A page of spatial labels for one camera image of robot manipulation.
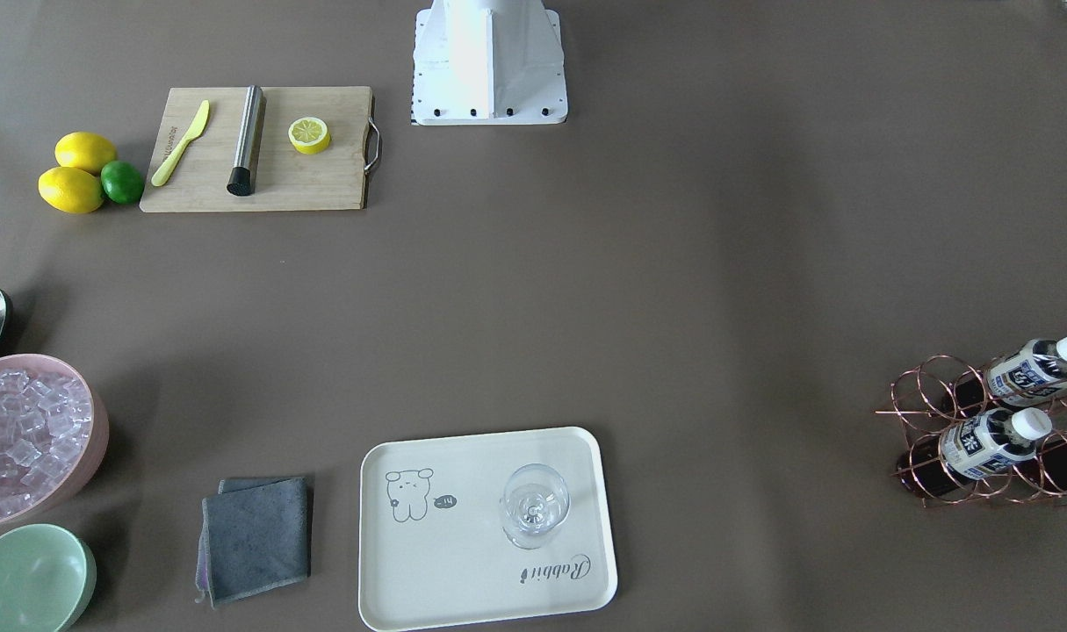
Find copper wire bottle basket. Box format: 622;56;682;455
876;356;1067;508

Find tea bottle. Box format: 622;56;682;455
895;408;1054;499
941;336;1067;417

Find clear wine glass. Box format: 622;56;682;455
500;463;572;549

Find cream rabbit tray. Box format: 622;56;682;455
359;427;618;631

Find wooden cutting board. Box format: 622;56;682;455
139;85;379;214

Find half lemon slice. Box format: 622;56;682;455
287;116;331;155

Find steel cylinder muddler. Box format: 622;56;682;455
227;85;265;198

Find grey folded cloth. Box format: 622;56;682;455
195;476;313;609

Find yellow plastic knife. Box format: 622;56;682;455
150;100;211;187

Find green lime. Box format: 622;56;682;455
99;160;145;205

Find upper yellow lemon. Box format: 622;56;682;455
53;131;120;176

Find yellow lemon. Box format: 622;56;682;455
38;167;105;214
53;131;120;176

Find lower yellow lemon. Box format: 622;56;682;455
38;167;105;214

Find pink bowl with ice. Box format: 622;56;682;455
0;356;109;524

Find green empty bowl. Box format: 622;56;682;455
0;524;97;631

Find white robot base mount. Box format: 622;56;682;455
410;1;569;126

